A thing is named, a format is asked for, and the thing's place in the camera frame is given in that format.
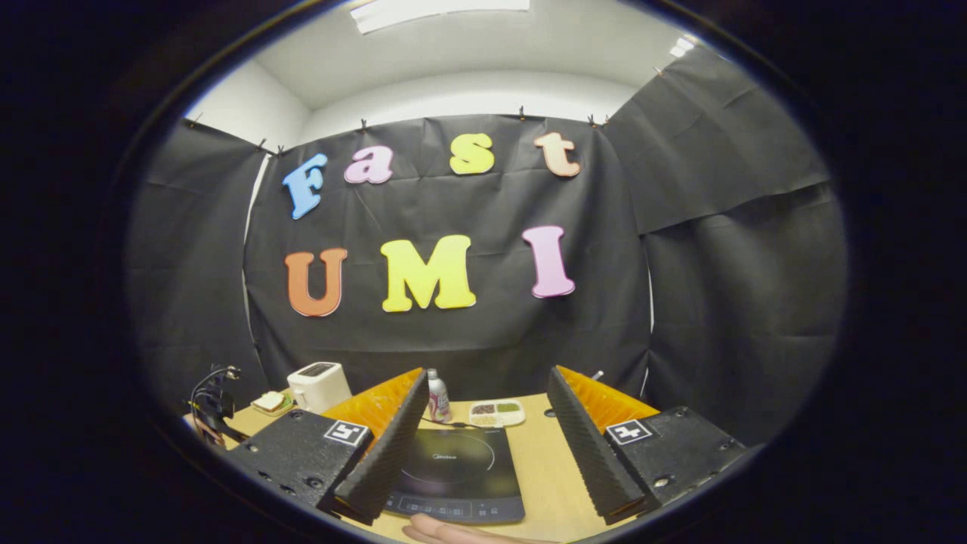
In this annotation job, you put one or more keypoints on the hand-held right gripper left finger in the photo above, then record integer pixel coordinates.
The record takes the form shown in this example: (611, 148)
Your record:
(385, 461)

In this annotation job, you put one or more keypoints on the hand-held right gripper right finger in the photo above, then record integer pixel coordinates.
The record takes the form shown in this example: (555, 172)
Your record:
(593, 453)

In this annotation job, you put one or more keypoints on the black induction cooktop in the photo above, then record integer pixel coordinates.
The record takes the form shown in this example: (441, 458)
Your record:
(461, 468)

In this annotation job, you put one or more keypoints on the pale rectangular plate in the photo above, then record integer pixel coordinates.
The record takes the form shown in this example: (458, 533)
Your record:
(285, 410)

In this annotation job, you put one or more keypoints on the white toaster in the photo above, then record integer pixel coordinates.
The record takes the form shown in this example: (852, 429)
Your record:
(319, 387)

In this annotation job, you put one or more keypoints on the white divided spice dish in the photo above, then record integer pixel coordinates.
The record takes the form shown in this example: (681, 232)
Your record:
(496, 413)

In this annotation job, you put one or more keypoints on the black backdrop cloth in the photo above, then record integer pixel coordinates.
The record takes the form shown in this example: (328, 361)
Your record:
(453, 204)

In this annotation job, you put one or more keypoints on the small ceiling light panel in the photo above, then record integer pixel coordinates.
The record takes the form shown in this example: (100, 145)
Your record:
(681, 47)

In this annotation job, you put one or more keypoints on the large ceiling light panel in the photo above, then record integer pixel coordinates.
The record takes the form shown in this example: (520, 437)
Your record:
(438, 13)

